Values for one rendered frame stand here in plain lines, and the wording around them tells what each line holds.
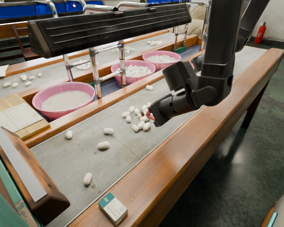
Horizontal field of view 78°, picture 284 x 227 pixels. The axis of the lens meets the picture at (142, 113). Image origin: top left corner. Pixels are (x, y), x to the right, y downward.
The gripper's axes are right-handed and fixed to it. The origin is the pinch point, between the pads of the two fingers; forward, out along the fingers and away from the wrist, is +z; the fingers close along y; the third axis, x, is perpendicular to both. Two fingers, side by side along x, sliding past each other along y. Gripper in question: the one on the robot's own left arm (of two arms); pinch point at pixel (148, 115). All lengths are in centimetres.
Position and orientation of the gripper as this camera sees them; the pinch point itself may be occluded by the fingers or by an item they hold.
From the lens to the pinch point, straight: 59.5
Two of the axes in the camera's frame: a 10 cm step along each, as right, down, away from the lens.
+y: -6.8, 4.3, -5.9
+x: 4.8, 8.7, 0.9
